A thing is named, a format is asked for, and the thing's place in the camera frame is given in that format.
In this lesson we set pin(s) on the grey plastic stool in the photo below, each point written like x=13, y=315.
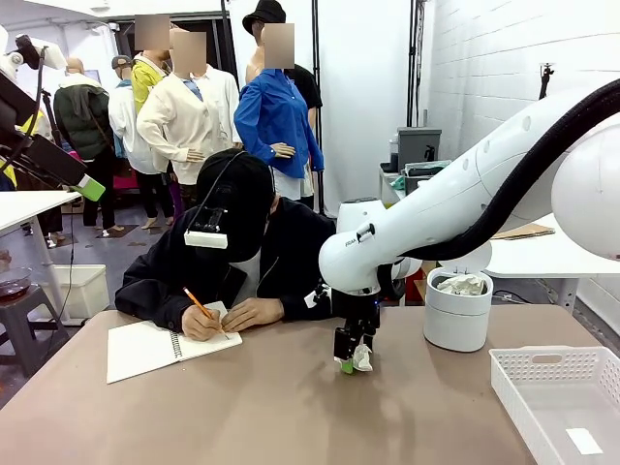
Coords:
x=24, y=319

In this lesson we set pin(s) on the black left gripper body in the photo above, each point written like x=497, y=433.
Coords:
x=12, y=111

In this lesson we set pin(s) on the white desk with leg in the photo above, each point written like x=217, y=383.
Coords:
x=29, y=206

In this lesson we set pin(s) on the glass bowl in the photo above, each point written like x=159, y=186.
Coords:
x=14, y=286

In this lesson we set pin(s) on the person left forearm black sleeve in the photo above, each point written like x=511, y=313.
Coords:
x=300, y=305

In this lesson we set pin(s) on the brown cardboard sheet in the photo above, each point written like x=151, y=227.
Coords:
x=528, y=232

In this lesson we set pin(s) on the white bottle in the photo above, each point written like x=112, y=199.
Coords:
x=393, y=152

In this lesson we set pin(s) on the person left hand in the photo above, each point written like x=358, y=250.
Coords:
x=254, y=312

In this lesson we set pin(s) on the mannequin in yellow jacket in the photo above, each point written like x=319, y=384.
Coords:
x=143, y=82

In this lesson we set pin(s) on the orange pencil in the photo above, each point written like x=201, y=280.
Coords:
x=195, y=300

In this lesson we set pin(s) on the person right hand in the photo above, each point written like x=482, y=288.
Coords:
x=201, y=327

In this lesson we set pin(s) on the white storage crate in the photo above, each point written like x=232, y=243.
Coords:
x=87, y=290

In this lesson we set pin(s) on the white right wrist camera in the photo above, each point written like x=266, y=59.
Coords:
x=312, y=299

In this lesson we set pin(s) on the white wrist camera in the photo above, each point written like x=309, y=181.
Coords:
x=312, y=299
x=53, y=58

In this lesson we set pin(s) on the large crumpled white paper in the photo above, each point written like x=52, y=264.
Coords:
x=462, y=285

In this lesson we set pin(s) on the white label sticker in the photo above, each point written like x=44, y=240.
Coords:
x=583, y=442

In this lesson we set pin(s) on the black cap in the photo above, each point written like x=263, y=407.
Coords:
x=247, y=203

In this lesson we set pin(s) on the teal cloth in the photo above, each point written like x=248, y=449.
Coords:
x=398, y=183

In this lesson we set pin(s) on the large white table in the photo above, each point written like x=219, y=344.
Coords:
x=542, y=257

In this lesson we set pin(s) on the white spiral notebook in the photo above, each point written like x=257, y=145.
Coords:
x=140, y=349

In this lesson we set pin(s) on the small white side table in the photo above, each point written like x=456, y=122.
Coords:
x=387, y=181

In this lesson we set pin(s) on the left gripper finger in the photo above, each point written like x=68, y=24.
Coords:
x=63, y=164
x=29, y=167

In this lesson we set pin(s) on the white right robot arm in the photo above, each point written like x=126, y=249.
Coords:
x=436, y=208

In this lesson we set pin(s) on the mannequin in cream shirt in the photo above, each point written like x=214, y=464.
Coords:
x=189, y=121

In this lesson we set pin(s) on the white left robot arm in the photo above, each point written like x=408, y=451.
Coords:
x=5, y=58

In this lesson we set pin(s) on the white perforated plastic basket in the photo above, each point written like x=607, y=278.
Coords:
x=533, y=378

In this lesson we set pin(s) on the white head-mounted camera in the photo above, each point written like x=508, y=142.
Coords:
x=206, y=239

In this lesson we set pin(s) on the small white paper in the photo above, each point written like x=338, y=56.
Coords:
x=363, y=358

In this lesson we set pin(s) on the person right forearm black sleeve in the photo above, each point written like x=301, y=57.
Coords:
x=145, y=295

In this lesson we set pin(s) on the black bucket hat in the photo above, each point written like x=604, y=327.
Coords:
x=264, y=14

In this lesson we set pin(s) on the white lidded trash bin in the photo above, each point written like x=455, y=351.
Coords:
x=455, y=324

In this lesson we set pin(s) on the mannequin in black t-shirt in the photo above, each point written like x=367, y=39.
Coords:
x=310, y=87

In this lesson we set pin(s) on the person torso black jacket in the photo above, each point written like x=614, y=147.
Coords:
x=295, y=242

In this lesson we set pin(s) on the black backdrop pole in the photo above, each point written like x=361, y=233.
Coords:
x=317, y=72

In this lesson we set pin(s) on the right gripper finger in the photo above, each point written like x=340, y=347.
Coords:
x=368, y=340
x=345, y=349

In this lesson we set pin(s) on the grey tray with green cloth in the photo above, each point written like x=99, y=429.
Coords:
x=421, y=172

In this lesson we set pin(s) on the mannequin in white shirt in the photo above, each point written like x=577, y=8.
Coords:
x=123, y=121

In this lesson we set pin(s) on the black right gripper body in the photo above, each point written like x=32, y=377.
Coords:
x=356, y=310

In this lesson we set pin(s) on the grey box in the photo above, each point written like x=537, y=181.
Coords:
x=419, y=145

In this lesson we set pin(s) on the mannequin in blue shirt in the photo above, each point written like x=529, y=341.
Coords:
x=271, y=111

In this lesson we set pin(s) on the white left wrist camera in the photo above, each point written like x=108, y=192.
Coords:
x=53, y=58

